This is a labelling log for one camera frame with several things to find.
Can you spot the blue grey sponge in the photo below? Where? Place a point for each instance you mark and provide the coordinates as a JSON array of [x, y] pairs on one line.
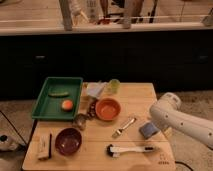
[[148, 130]]

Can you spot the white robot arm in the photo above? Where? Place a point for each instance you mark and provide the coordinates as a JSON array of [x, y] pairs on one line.
[[166, 113]]

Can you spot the orange red bowl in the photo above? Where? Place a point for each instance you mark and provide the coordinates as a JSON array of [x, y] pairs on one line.
[[107, 109]]

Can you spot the dark maroon bowl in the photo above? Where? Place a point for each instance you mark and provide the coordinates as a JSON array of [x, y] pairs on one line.
[[68, 141]]

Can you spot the light green plastic cup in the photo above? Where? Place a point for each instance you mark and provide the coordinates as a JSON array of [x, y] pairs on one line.
[[114, 86]]

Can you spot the white folded cloth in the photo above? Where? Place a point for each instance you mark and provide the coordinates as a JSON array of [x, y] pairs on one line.
[[95, 89]]

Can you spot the dark brown grape bunch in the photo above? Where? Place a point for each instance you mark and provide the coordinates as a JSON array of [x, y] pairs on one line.
[[91, 110]]

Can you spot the small metal cup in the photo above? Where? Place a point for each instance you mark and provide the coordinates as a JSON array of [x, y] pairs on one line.
[[80, 122]]

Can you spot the orange peach toy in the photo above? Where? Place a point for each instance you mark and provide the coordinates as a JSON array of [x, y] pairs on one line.
[[67, 105]]

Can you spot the wooden table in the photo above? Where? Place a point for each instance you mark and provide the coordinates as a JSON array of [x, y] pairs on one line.
[[135, 100]]

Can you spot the green cucumber toy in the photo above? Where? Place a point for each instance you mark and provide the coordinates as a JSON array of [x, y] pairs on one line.
[[62, 94]]

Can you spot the green plastic tray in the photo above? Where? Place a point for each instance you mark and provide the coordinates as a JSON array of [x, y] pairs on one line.
[[49, 108]]

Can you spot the white black dish brush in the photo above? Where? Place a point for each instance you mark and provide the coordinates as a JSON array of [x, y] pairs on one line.
[[115, 151]]

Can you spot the wooden block with black strip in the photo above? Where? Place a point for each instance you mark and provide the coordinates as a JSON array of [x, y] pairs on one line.
[[44, 147]]

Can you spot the grey device on floor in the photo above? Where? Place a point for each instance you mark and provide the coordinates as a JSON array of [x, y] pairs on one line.
[[7, 144]]

